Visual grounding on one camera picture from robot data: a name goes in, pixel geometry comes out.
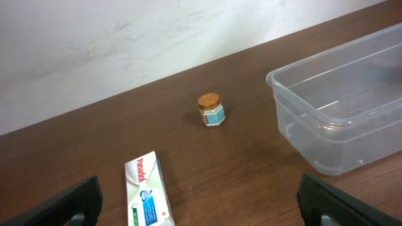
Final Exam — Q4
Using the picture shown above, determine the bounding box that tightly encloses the white Panadol box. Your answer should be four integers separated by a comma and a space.
125, 151, 175, 226

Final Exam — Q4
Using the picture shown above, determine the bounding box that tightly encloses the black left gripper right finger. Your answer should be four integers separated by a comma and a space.
296, 173, 401, 226

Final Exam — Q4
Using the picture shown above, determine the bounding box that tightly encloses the clear plastic container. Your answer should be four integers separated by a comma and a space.
266, 24, 401, 176

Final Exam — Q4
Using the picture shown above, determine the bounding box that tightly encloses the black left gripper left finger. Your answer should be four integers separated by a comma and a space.
1, 176, 103, 226

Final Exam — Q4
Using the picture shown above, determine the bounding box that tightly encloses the small jar gold lid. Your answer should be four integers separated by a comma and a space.
198, 93, 225, 127

